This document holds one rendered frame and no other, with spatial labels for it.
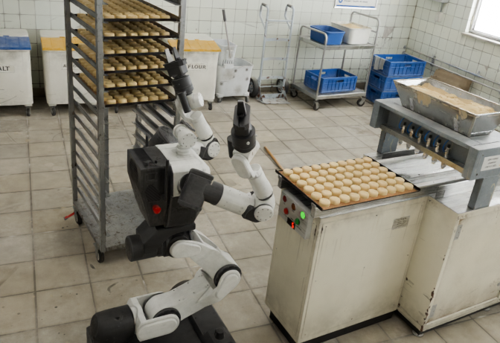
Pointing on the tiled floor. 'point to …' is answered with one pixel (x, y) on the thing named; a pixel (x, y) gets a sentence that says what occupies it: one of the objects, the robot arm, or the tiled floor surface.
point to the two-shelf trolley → (341, 68)
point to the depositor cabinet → (450, 258)
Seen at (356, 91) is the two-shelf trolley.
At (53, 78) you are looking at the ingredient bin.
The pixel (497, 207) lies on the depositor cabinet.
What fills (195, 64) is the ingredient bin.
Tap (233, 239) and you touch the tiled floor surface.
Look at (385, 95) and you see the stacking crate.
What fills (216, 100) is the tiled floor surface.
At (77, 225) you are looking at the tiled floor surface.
